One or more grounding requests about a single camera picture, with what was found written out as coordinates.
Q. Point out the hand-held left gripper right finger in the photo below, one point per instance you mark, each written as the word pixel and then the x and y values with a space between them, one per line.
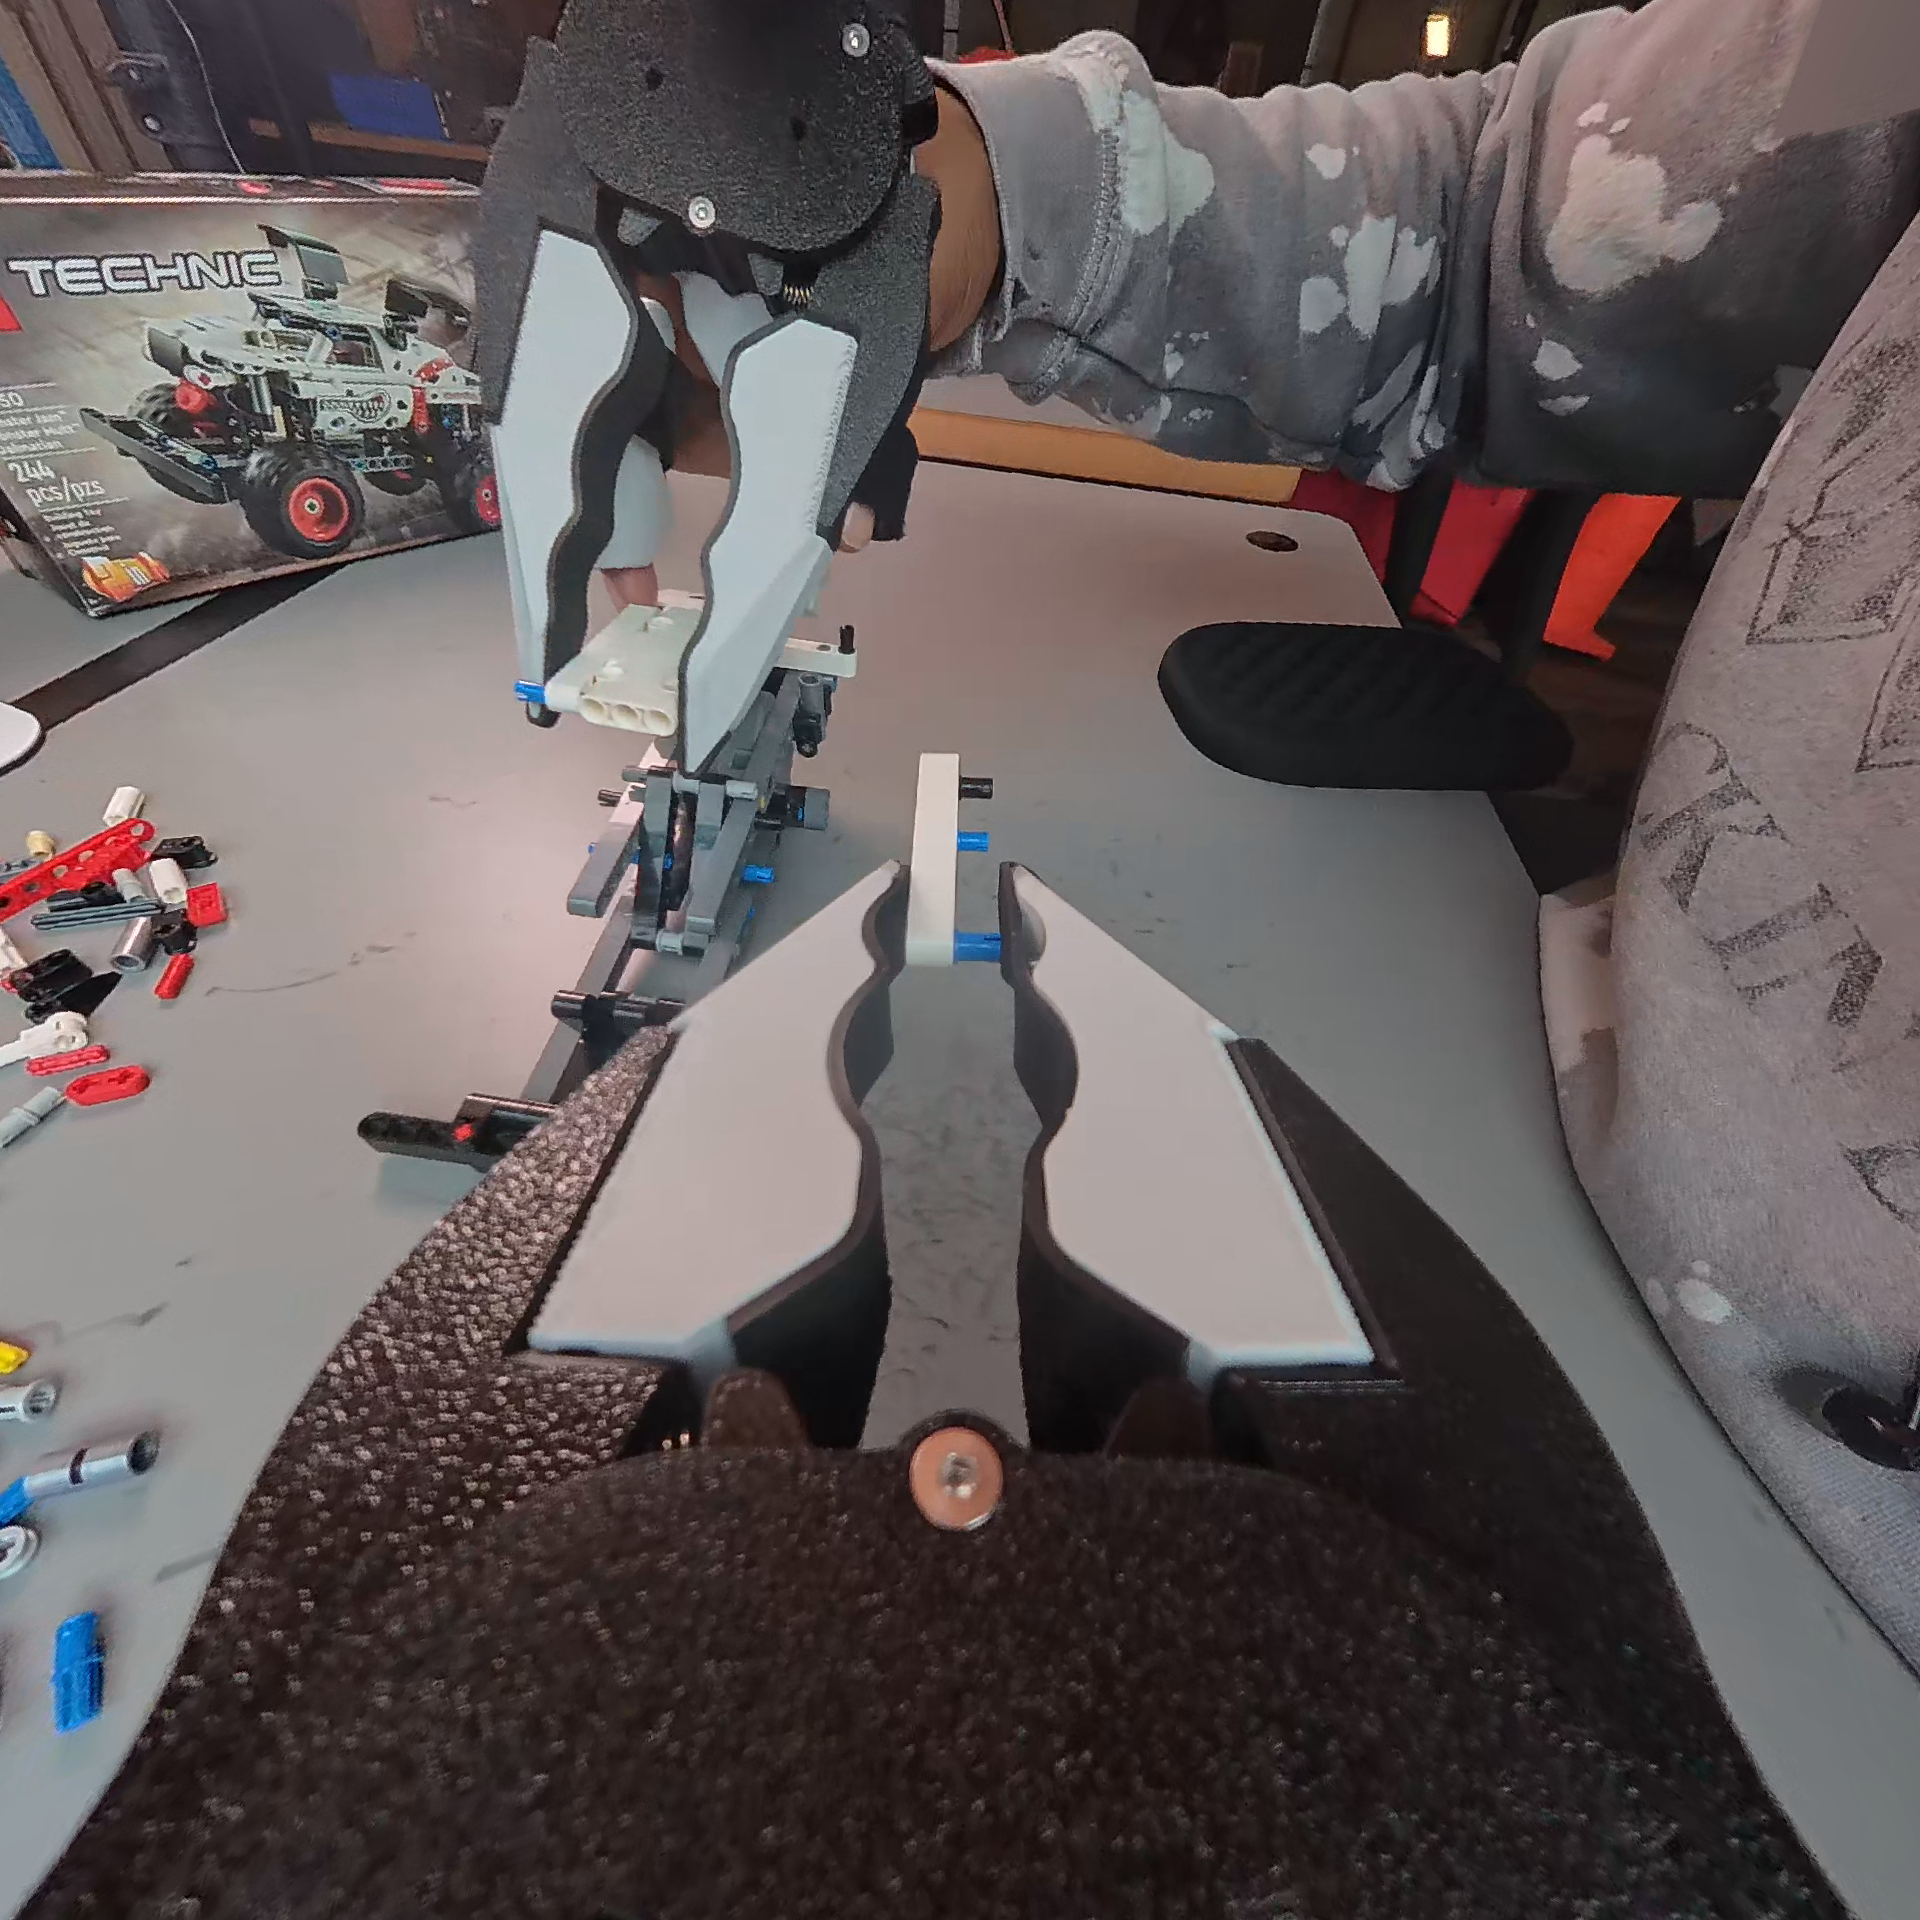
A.
pixel 1187 1186

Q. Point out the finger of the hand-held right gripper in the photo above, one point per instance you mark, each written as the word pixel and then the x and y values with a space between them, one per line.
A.
pixel 547 419
pixel 781 493

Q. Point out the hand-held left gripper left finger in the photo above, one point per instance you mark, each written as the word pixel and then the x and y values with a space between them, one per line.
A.
pixel 719 1186

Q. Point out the brick-built truck chassis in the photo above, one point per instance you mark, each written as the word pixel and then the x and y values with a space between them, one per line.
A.
pixel 616 674

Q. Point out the white angled brick beam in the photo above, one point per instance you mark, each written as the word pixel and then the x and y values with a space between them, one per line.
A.
pixel 938 857

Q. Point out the grey desk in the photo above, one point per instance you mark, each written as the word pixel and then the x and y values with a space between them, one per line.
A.
pixel 1199 899

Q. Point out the person's right hand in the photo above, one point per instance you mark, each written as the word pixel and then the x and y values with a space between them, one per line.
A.
pixel 962 225

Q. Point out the toy truck set box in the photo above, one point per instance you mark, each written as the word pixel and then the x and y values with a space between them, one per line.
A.
pixel 228 378

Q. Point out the blue crate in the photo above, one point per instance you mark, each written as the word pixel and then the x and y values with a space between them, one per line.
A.
pixel 390 107

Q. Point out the wood-edged table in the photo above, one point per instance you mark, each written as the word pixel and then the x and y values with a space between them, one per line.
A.
pixel 1126 457

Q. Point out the pile of red white brick parts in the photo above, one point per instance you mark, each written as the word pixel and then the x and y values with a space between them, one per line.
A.
pixel 84 863

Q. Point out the grey bleached hoodie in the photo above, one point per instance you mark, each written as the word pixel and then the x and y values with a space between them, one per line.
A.
pixel 1770 899

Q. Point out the black clip-on microphone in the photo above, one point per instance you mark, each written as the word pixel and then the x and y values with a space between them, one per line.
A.
pixel 1859 1418

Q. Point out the orange plastic object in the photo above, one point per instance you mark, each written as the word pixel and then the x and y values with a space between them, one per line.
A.
pixel 1626 545

